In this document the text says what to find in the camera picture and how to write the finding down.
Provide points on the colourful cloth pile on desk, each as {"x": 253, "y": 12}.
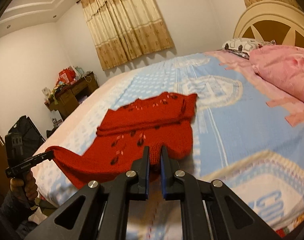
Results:
{"x": 58, "y": 87}

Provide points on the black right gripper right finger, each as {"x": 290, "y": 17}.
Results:
{"x": 209, "y": 210}

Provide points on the red knitted sweater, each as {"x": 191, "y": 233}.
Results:
{"x": 163, "y": 120}

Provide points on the beige patterned curtain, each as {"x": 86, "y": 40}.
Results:
{"x": 123, "y": 30}

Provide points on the cream and brown headboard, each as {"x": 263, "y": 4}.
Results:
{"x": 272, "y": 21}

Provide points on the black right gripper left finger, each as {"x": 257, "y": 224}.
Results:
{"x": 98, "y": 211}

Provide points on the white patterned pillow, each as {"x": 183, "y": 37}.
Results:
{"x": 242, "y": 46}

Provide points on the red gift bag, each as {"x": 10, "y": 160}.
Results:
{"x": 67, "y": 76}

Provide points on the black folding chair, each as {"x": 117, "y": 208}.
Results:
{"x": 31, "y": 137}

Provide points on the white paper bag with logo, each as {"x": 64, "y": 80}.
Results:
{"x": 56, "y": 121}

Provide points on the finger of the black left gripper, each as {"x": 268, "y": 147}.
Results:
{"x": 36, "y": 159}

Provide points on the dark brown wooden desk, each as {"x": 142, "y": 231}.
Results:
{"x": 69, "y": 96}

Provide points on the pink quilt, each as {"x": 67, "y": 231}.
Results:
{"x": 282, "y": 66}

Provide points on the white card on desk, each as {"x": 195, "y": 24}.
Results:
{"x": 47, "y": 92}

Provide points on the person's left hand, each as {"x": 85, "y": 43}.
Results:
{"x": 24, "y": 189}

